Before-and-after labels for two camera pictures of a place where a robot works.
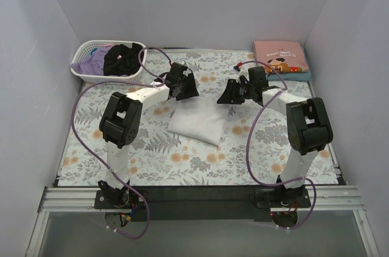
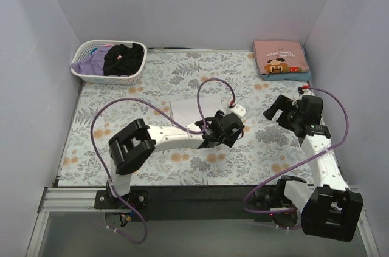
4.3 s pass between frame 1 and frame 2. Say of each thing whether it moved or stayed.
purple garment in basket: stayed
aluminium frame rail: stayed
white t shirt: stayed
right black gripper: moved
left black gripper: moved
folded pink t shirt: stayed
